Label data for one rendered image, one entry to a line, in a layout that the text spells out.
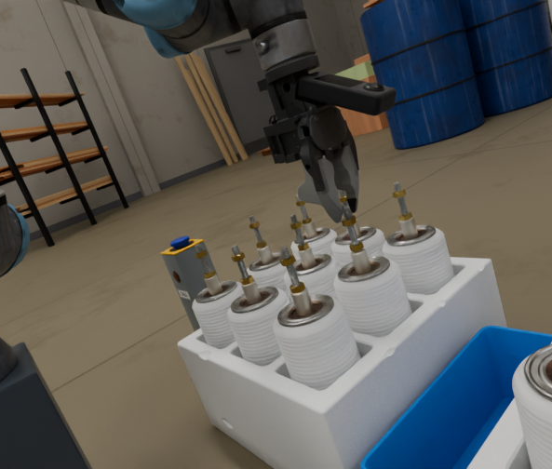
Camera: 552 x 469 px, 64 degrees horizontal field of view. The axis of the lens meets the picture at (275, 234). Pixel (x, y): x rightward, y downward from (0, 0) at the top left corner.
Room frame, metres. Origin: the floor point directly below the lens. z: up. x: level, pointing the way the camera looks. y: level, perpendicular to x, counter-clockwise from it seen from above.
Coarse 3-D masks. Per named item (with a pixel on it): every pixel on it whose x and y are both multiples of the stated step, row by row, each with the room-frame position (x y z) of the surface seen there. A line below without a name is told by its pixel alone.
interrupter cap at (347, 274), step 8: (352, 264) 0.62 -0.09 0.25; (376, 264) 0.59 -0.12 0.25; (384, 264) 0.58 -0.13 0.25; (344, 272) 0.60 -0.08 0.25; (352, 272) 0.60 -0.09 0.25; (368, 272) 0.58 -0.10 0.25; (376, 272) 0.56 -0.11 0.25; (344, 280) 0.57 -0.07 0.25; (352, 280) 0.56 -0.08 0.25; (360, 280) 0.56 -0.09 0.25
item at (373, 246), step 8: (376, 232) 0.74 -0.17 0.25; (368, 240) 0.72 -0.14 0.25; (376, 240) 0.72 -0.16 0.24; (384, 240) 0.74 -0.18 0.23; (336, 248) 0.74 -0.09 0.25; (344, 248) 0.72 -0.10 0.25; (368, 248) 0.71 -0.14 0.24; (376, 248) 0.71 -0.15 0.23; (336, 256) 0.74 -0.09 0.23; (344, 256) 0.72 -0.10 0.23; (368, 256) 0.71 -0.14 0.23; (376, 256) 0.71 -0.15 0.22; (344, 264) 0.73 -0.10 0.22
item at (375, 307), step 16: (384, 272) 0.56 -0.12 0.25; (336, 288) 0.58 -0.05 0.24; (352, 288) 0.56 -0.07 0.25; (368, 288) 0.55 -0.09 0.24; (384, 288) 0.55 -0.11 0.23; (400, 288) 0.56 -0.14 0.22; (352, 304) 0.56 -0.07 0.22; (368, 304) 0.55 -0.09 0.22; (384, 304) 0.55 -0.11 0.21; (400, 304) 0.55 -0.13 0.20; (352, 320) 0.57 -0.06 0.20; (368, 320) 0.55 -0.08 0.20; (384, 320) 0.55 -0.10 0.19; (400, 320) 0.55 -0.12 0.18; (384, 336) 0.55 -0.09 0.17
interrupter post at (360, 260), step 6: (354, 252) 0.59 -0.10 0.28; (360, 252) 0.58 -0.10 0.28; (366, 252) 0.59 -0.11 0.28; (354, 258) 0.59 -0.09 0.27; (360, 258) 0.58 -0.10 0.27; (366, 258) 0.58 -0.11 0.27; (354, 264) 0.59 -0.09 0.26; (360, 264) 0.58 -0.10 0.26; (366, 264) 0.58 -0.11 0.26; (360, 270) 0.58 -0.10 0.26; (366, 270) 0.58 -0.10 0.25
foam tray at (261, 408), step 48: (480, 288) 0.61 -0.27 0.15; (192, 336) 0.75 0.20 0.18; (432, 336) 0.54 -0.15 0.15; (240, 384) 0.57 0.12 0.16; (288, 384) 0.49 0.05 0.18; (336, 384) 0.46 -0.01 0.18; (384, 384) 0.47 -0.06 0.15; (240, 432) 0.64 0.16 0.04; (288, 432) 0.50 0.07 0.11; (336, 432) 0.42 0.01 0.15; (384, 432) 0.46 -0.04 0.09
